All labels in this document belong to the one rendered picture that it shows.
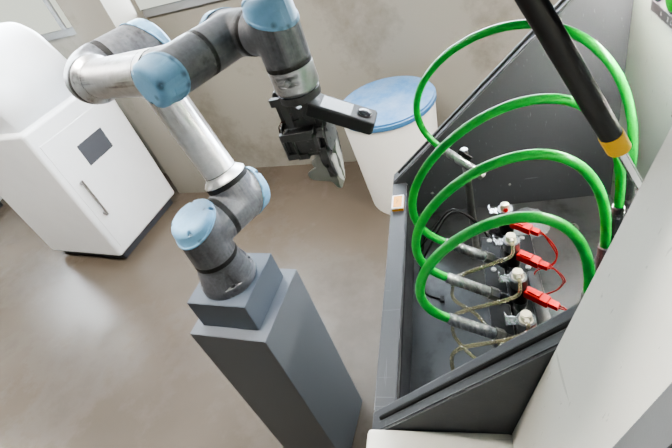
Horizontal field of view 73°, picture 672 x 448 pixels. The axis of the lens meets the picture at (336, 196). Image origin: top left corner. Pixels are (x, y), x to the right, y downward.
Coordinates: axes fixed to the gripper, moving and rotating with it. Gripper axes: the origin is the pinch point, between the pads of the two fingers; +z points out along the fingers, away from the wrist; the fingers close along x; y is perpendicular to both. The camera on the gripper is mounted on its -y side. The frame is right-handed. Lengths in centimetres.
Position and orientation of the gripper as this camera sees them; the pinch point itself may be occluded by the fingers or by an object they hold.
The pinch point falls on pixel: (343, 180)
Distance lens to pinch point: 85.9
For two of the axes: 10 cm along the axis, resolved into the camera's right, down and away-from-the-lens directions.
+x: -1.5, 6.5, -7.4
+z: 2.8, 7.5, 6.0
